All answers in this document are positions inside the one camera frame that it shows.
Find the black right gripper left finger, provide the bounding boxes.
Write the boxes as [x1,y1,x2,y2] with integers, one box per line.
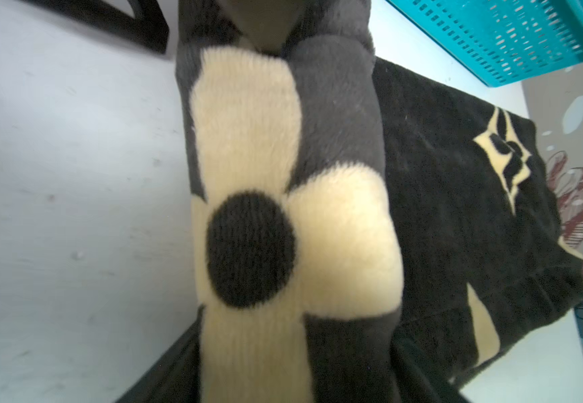
[116,307,204,403]

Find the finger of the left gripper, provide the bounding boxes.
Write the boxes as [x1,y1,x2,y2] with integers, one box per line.
[28,0,170,55]

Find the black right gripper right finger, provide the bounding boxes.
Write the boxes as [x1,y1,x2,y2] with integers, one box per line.
[391,337,469,403]

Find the black pillowcase with cream flowers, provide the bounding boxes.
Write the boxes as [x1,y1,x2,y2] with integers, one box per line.
[177,1,583,402]

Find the teal plastic basket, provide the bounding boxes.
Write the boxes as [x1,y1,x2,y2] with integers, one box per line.
[392,0,583,87]

